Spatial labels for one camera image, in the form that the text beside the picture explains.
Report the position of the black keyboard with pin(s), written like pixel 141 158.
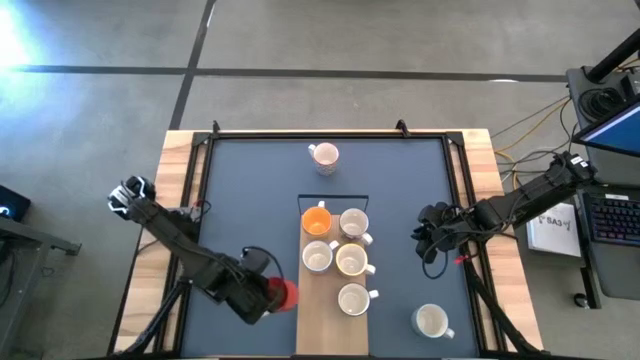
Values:
pixel 617 220

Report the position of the black frame clamp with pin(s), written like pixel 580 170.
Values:
pixel 402 127
pixel 215 127

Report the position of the yellow mug white interior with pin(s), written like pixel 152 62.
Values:
pixel 351 260

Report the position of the black castor wheel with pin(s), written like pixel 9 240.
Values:
pixel 581 300

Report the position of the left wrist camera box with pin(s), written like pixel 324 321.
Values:
pixel 256 261

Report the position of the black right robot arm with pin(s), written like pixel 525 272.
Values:
pixel 530 197

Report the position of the black pole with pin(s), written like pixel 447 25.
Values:
pixel 615 57

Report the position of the black aluminium table frame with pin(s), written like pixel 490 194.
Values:
pixel 325 135

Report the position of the pale patterned coffee mug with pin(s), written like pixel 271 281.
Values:
pixel 354 222

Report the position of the computer monitor blue screen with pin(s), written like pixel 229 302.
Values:
pixel 620 132

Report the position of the black diagonal support strut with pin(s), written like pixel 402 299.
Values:
pixel 495 310
pixel 160 310

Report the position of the white mug blue leaf print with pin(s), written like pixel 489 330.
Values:
pixel 353 300

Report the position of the black device blue light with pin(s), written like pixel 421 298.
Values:
pixel 12 202

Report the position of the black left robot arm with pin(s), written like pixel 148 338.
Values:
pixel 170 235

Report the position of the white printed paper sheet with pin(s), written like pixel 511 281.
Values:
pixel 555 235

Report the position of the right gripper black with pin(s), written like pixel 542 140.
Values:
pixel 445 222

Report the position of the red striped white mug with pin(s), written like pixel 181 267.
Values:
pixel 316 257

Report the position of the red white lattice mug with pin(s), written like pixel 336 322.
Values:
pixel 287 295

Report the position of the orange coffee mug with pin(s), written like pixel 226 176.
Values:
pixel 316 222

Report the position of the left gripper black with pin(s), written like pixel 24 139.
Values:
pixel 247 297

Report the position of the small black box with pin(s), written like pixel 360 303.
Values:
pixel 631 84

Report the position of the grey patterned mug red rim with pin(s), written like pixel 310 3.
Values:
pixel 325 154

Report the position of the grey metal bench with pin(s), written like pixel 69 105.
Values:
pixel 30 237

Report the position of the grey-blue table mat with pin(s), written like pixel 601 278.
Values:
pixel 250 165

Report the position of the grey equipment cart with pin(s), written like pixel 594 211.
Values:
pixel 615 170

